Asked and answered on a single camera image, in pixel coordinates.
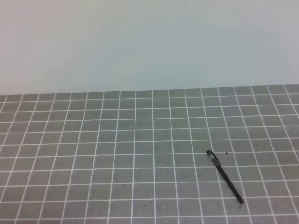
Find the black pen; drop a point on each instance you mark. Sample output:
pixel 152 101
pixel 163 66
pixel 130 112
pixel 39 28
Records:
pixel 217 164

